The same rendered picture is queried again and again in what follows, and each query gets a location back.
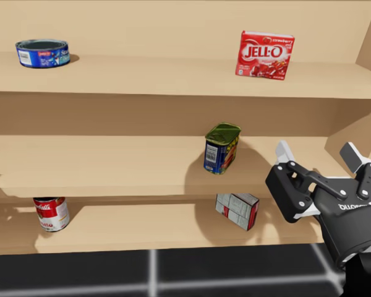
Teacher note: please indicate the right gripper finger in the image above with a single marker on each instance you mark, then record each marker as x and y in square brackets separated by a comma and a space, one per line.
[281, 188]
[366, 178]

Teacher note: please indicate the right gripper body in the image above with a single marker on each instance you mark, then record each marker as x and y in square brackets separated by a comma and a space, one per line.
[352, 222]

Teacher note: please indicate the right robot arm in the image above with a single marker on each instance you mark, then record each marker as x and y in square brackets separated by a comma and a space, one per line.
[363, 278]

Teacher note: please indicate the red and white carton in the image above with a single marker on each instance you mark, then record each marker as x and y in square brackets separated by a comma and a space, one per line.
[238, 210]

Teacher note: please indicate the green and blue rectangular can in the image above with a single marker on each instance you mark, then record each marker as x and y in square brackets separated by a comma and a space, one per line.
[221, 151]

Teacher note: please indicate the pale wooden shelf unit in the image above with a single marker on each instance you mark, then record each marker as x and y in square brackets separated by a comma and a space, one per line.
[126, 161]

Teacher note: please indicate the red and white can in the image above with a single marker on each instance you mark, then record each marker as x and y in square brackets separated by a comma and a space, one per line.
[51, 215]

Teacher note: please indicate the blue flat can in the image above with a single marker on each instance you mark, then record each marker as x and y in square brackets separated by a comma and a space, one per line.
[43, 55]

